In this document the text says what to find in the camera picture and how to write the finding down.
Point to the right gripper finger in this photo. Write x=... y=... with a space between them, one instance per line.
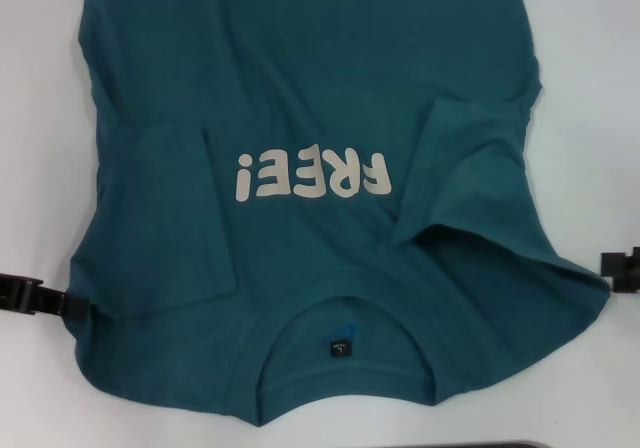
x=625 y=268

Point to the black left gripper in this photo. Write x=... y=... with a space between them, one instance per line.
x=10 y=293

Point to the teal blue printed t-shirt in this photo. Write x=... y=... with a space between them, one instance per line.
x=310 y=93

